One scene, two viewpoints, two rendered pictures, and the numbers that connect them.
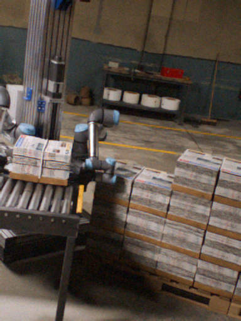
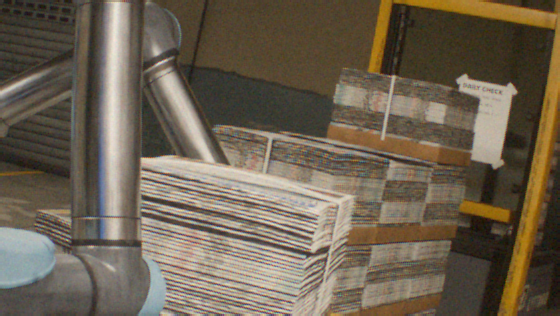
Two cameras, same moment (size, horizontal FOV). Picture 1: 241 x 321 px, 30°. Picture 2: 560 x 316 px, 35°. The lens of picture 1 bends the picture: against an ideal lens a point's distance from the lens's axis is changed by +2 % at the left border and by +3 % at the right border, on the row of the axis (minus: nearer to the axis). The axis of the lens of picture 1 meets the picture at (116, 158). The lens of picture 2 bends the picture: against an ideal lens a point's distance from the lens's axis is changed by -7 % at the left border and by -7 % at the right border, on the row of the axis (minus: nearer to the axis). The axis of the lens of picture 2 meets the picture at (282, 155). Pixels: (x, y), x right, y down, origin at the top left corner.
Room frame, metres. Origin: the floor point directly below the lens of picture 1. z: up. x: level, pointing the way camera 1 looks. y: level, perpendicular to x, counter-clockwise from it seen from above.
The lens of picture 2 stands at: (2.52, 1.69, 1.14)
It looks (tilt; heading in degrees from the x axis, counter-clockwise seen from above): 3 degrees down; 286
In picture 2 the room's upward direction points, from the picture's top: 11 degrees clockwise
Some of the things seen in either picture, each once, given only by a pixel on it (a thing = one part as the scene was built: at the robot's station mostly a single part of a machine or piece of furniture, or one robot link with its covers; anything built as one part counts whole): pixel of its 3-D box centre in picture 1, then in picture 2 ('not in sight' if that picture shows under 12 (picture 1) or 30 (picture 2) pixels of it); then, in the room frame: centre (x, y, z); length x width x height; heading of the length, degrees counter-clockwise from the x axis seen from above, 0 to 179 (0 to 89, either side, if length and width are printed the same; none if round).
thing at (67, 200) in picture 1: (67, 201); not in sight; (2.63, 0.26, 0.77); 0.47 x 0.05 x 0.05; 5
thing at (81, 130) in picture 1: (82, 132); not in sight; (3.60, 0.32, 0.98); 0.13 x 0.12 x 0.14; 106
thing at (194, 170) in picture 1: (198, 173); (293, 185); (3.16, -0.62, 0.95); 0.38 x 0.29 x 0.23; 164
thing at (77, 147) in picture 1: (80, 145); not in sight; (3.60, 0.32, 0.87); 0.15 x 0.15 x 0.10
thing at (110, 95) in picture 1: (143, 89); not in sight; (9.33, -0.32, 0.55); 1.80 x 0.70 x 1.09; 95
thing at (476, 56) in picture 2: not in sight; (463, 103); (2.88, -1.62, 1.28); 0.57 x 0.01 x 0.65; 165
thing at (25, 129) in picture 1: (26, 133); not in sight; (3.28, 0.71, 0.98); 0.13 x 0.12 x 0.14; 68
